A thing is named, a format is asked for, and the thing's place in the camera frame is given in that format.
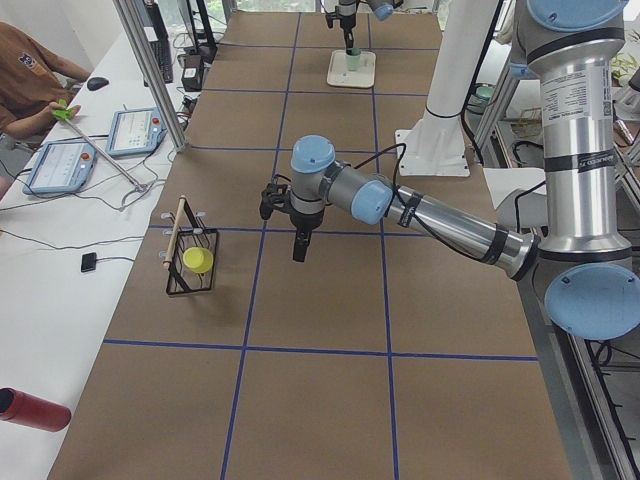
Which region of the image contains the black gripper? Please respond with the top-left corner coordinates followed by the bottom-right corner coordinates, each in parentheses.
top-left (335, 3), bottom-right (356, 51)
top-left (289, 210), bottom-right (324, 262)

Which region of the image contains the light green cup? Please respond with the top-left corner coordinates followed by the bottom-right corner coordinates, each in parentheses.
top-left (345, 48), bottom-right (361, 72)

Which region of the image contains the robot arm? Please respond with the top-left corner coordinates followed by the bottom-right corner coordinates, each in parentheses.
top-left (325, 0), bottom-right (404, 53)
top-left (284, 1), bottom-right (639, 340)

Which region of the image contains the cream rabbit tray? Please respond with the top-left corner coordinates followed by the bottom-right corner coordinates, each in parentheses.
top-left (326, 50), bottom-right (376, 89)

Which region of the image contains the yellow cup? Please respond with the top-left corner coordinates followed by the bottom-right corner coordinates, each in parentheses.
top-left (182, 247), bottom-right (214, 275)

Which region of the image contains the black power adapter box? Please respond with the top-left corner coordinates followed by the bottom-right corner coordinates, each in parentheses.
top-left (181, 54), bottom-right (204, 92)

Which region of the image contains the black keyboard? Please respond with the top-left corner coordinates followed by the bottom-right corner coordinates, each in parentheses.
top-left (148, 39), bottom-right (174, 83)

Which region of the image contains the right teach pendant tablet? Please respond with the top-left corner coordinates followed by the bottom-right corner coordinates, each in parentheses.
top-left (106, 107), bottom-right (166, 158)

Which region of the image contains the teach pendant tablet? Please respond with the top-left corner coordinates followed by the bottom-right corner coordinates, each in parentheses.
top-left (22, 140), bottom-right (96, 196)
top-left (106, 107), bottom-right (166, 158)

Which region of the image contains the small black square device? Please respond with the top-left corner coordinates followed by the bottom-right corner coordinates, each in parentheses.
top-left (80, 252), bottom-right (98, 273)

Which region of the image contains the white chair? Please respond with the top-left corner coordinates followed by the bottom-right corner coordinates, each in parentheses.
top-left (483, 167), bottom-right (548, 229)

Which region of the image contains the left teach pendant tablet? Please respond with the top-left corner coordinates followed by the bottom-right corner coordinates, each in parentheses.
top-left (22, 140), bottom-right (96, 196)

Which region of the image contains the black computer mouse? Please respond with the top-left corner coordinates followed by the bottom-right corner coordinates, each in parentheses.
top-left (86, 77), bottom-right (109, 91)

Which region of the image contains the metal reacher stick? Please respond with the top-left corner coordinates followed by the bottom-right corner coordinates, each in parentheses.
top-left (49, 99), bottom-right (149, 195)

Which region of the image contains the person in brown shirt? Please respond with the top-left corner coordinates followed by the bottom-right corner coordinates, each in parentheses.
top-left (1, 22), bottom-right (90, 140)

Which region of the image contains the red cylinder bottle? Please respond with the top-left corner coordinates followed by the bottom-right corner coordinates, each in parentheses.
top-left (1, 387), bottom-right (72, 432)

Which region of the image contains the black wire cup rack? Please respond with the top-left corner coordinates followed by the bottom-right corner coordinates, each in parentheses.
top-left (160, 195), bottom-right (220, 297)

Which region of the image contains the wooden rack handle dowel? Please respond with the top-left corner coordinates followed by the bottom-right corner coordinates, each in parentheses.
top-left (163, 195), bottom-right (188, 270)

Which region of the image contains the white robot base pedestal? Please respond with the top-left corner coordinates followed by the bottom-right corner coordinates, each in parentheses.
top-left (396, 1), bottom-right (509, 177)

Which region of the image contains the aluminium frame post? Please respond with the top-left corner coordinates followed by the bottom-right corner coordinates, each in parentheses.
top-left (113, 0), bottom-right (186, 153)

